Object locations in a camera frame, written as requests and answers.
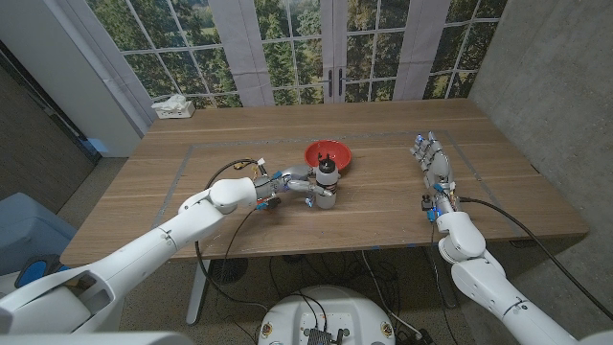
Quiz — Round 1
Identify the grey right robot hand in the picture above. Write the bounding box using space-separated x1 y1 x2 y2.
409 131 459 215

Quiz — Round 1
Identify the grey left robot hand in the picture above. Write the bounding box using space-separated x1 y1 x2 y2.
253 164 336 212

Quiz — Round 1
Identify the white squeeze bottle black cap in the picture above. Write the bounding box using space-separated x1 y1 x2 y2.
313 153 341 211

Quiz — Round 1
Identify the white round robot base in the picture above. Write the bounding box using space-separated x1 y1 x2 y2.
257 285 397 345

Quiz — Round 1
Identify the red bowl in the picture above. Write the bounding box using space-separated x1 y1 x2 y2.
304 139 352 173

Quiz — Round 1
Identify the dark grey table leg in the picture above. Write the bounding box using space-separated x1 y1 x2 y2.
425 246 459 310

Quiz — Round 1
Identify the round black floor fan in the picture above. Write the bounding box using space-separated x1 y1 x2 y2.
210 257 249 286

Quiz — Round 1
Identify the printed window backdrop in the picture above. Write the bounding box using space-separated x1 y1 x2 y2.
42 0 509 138

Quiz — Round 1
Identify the white tissue box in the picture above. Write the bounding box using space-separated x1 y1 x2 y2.
150 93 196 120

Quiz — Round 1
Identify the white table leg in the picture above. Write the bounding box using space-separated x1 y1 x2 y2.
185 259 212 326

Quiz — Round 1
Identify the light blue tape piece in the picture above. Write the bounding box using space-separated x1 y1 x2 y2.
85 137 110 154

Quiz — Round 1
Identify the blue grey seat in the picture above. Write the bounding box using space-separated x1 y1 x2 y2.
0 192 78 277

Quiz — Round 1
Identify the blue black foot pedal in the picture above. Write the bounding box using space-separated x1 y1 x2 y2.
13 253 73 288

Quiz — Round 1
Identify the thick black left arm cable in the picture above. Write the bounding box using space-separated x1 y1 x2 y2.
193 157 270 312

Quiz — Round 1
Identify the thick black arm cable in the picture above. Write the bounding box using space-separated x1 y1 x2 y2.
458 195 613 321
193 157 270 312

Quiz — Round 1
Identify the black floor cable tangle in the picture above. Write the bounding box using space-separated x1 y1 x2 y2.
267 251 401 301

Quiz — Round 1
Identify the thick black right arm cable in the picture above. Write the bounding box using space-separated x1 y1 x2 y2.
458 195 613 321

